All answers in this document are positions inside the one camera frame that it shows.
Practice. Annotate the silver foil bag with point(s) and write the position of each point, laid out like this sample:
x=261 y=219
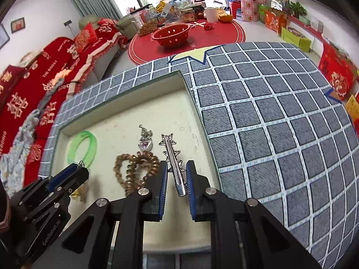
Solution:
x=277 y=3

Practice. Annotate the green cardboard box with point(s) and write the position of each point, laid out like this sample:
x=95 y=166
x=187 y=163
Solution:
x=296 y=39

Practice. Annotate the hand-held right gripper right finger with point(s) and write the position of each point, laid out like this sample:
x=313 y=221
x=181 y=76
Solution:
x=190 y=190

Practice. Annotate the large red gift box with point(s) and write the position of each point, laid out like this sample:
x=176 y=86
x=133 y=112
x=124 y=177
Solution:
x=338 y=72

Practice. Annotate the beige floral pillow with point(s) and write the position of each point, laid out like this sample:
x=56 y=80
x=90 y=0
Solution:
x=29 y=58

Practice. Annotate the red colander basket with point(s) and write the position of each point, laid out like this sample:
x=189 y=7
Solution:
x=171 y=35

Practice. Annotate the light blue-grey cloth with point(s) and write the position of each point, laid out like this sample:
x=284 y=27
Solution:
x=16 y=151

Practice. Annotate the small white box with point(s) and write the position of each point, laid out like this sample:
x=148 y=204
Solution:
x=316 y=23

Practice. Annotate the pile of snack packets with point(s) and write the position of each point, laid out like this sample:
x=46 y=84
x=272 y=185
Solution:
x=176 y=8

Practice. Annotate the small red photo frame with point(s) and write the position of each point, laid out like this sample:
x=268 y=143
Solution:
x=18 y=25

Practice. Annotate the silver heart pendant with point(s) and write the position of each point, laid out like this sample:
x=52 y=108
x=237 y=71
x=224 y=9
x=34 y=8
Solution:
x=146 y=143

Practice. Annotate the red patterned rolled quilt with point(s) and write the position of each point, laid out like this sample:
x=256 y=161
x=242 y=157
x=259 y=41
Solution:
x=252 y=0

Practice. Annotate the grey knitted cloth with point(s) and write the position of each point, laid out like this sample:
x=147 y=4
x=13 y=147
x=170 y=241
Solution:
x=52 y=89

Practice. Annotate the red printed sofa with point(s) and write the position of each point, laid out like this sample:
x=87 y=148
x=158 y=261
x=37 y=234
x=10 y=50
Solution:
x=56 y=61

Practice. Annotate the red and orange gift box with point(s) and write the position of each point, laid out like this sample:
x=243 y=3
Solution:
x=274 y=22

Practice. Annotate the red plastic stool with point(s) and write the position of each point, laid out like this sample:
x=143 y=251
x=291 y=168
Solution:
x=235 y=9

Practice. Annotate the beige armchair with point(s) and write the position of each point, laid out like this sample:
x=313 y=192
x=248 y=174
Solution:
x=126 y=25

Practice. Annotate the red cushion with white print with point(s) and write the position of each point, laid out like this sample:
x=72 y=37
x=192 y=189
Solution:
x=11 y=81

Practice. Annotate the red round rug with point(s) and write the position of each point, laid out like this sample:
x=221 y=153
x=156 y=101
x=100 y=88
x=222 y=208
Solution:
x=218 y=37

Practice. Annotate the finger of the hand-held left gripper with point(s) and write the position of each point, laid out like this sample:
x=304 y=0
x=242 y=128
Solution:
x=77 y=180
x=66 y=173

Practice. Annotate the dark wall switch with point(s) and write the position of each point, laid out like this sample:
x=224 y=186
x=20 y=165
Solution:
x=67 y=22

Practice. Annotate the green transparent bangle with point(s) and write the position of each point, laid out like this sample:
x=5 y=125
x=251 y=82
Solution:
x=83 y=133

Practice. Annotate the green potted plant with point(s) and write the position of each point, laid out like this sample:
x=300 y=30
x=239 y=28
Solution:
x=296 y=7

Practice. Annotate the dark framed picture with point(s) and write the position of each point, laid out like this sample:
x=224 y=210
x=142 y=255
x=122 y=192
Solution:
x=4 y=36

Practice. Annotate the silver star hair clip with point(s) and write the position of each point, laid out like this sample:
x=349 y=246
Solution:
x=174 y=159

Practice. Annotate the red cushion with gold pattern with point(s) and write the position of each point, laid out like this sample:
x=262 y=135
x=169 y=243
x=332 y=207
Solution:
x=85 y=37

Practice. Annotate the orange bowl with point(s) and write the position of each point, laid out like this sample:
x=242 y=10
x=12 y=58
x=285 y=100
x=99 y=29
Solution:
x=225 y=18

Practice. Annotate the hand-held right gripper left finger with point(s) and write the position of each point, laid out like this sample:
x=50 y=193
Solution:
x=163 y=190

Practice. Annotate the basket of nuts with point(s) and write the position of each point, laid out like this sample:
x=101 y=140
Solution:
x=147 y=28

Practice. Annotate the red low shelf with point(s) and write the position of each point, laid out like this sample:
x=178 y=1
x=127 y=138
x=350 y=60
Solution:
x=314 y=32

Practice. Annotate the shallow grey-green tray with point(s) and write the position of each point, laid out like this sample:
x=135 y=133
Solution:
x=117 y=109

